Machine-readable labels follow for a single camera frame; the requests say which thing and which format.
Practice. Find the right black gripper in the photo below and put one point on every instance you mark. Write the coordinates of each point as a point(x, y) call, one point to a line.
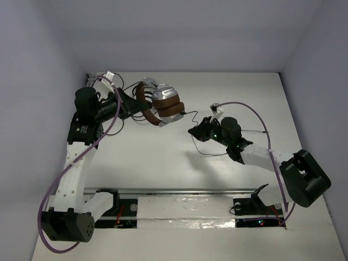
point(201, 131)

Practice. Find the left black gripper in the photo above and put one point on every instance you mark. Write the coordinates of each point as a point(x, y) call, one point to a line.
point(126, 100)

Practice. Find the brown silver headphones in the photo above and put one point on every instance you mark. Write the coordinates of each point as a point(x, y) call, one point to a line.
point(165, 99)

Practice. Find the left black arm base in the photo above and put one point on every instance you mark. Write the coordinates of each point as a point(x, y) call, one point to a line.
point(122, 214)

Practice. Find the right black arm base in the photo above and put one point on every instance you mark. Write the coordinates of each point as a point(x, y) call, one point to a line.
point(251, 212)

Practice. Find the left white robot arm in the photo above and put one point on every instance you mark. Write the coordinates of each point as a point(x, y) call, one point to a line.
point(69, 217)

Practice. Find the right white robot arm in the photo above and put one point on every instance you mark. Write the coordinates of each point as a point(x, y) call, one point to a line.
point(300, 178)

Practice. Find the silver foil strip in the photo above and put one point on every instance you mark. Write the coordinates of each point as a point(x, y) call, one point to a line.
point(184, 212)

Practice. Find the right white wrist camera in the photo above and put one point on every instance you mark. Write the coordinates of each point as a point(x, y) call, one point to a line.
point(217, 111)

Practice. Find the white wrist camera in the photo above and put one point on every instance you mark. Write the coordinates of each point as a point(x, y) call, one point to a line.
point(104, 81)
point(217, 111)

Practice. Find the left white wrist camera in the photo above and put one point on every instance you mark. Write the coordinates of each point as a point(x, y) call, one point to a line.
point(104, 81)

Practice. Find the aluminium rail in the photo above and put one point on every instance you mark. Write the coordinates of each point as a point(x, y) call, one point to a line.
point(128, 191)

